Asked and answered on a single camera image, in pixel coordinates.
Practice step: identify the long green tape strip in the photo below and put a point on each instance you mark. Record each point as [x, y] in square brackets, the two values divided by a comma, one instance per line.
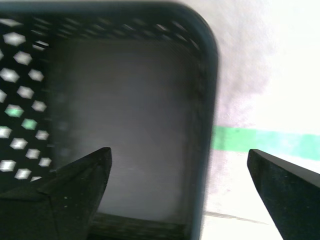
[237, 138]

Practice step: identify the white table cloth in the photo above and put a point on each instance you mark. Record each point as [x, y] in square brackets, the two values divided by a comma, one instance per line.
[275, 62]

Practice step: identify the black perforated plastic basket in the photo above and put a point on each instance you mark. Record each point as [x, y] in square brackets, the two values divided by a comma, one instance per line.
[125, 100]

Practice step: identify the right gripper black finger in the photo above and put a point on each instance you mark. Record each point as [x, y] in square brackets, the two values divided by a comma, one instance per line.
[57, 205]
[292, 197]

